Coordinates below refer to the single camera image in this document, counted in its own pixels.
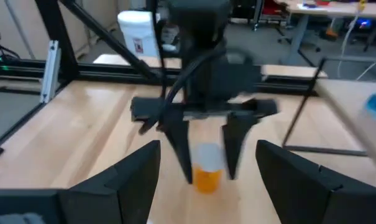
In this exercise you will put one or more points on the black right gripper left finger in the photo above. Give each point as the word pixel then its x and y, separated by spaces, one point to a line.
pixel 113 199

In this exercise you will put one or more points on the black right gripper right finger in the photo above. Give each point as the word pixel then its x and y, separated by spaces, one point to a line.
pixel 299 199

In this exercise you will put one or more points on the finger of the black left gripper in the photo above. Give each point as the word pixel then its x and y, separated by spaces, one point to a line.
pixel 237 133
pixel 180 140

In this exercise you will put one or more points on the orange pill bottle white cap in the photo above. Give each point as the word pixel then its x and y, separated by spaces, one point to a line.
pixel 206 180

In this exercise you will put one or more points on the large white jug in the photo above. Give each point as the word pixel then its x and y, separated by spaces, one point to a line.
pixel 138 31

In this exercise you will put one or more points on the wooden office table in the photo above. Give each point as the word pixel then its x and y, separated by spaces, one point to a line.
pixel 330 9

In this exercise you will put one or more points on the wooden shelf black metal frame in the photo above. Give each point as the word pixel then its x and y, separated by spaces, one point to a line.
pixel 346 99

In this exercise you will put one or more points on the silver aluminium bracket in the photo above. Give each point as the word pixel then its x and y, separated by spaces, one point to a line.
pixel 50 71

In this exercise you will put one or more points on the black aluminium rig frame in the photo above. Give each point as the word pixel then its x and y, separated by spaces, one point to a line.
pixel 60 46

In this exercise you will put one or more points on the beige partition wall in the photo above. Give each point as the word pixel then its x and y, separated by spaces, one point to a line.
pixel 20 28

